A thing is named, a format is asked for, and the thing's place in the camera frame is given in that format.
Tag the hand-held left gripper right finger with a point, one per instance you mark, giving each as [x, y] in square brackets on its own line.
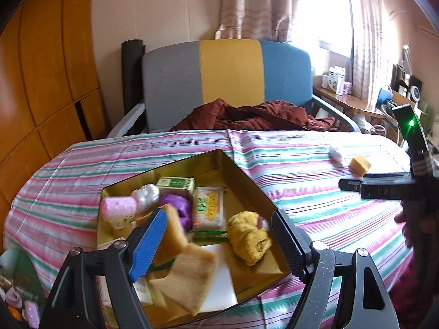
[288, 246]

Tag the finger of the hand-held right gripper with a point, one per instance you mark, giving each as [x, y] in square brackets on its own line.
[380, 190]

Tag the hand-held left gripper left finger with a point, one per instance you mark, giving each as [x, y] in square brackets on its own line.
[147, 246]

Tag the yellow sponge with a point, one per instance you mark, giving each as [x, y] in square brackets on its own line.
[192, 277]
[360, 165]
[173, 233]

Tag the yellow knitted toy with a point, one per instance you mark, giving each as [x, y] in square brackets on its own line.
[247, 240]

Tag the pink packet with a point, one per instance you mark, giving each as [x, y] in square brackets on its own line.
[116, 208]

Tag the purple packet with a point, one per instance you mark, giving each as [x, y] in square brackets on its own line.
[176, 204]

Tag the green tea box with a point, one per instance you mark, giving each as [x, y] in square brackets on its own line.
[175, 182]

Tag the cream cardboard box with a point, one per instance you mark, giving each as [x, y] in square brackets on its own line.
[221, 281]

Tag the gold tin box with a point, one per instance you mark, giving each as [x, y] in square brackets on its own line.
[212, 164]

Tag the person's right hand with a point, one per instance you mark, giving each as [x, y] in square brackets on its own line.
[415, 219]

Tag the light wooden rack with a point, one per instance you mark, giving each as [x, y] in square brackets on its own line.
[401, 100]

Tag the small white round fan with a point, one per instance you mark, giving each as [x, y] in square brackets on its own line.
[415, 94]

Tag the blue container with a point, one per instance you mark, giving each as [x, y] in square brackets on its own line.
[384, 97]

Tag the white crumpled item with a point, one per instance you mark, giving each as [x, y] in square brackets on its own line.
[336, 154]

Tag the black box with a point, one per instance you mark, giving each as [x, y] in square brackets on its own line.
[401, 78]

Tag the striped tablecloth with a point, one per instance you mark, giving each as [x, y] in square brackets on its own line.
[291, 185]

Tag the wooden side desk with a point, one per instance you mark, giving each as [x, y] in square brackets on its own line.
[346, 99]

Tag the pink tub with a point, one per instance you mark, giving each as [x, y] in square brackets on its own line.
[348, 88]

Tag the white carton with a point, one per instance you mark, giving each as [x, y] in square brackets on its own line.
[338, 78]

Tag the dark red fabric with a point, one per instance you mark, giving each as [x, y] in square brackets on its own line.
[411, 291]

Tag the white jar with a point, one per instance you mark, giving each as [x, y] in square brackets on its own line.
[325, 81]

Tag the pink patterned curtain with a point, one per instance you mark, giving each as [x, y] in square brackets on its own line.
[253, 7]
[368, 41]

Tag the green mat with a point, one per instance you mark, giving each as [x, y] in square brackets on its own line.
[25, 274]

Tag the pink dotted item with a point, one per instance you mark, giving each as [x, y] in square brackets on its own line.
[31, 315]

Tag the dark red cloth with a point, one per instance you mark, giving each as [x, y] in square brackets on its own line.
[253, 114]

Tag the pale round object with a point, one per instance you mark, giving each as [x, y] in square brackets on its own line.
[8, 258]

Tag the lilac fabric item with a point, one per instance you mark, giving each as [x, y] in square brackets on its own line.
[15, 296]

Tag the black rolled mat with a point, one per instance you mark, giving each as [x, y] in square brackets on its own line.
[132, 75]

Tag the grey yellow blue armchair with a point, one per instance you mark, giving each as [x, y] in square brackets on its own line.
[229, 72]

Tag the wooden wardrobe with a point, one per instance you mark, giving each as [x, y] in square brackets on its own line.
[44, 75]

